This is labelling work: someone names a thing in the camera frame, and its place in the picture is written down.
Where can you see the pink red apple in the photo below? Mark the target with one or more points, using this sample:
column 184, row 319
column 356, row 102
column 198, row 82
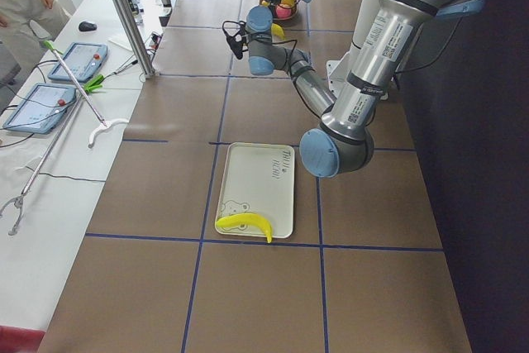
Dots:
column 282, row 12

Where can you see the blue teach pendant far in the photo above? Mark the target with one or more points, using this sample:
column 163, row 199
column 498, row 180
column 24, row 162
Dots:
column 85, row 59

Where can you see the woven wicker basket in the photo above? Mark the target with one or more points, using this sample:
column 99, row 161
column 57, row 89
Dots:
column 272, row 7

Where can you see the long reacher grabber tool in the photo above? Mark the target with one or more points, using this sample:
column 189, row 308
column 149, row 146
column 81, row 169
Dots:
column 103, row 123

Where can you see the white bear tray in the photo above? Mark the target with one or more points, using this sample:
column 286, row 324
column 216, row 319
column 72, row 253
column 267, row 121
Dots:
column 258, row 178

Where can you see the blue teach pendant near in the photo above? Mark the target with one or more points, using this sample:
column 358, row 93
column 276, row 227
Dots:
column 42, row 108

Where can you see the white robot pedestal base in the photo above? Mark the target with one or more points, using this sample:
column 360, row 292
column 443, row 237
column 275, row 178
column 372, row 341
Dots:
column 336, row 74

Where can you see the black computer mouse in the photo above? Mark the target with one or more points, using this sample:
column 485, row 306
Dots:
column 87, row 26

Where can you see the blue teach pendant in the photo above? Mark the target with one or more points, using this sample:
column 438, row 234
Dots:
column 42, row 108
column 85, row 59

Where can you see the aluminium frame post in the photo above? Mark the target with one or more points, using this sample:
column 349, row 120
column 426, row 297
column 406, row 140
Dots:
column 133, row 35

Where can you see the person in white coat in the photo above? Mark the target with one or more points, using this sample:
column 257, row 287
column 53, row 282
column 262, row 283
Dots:
column 16, row 16

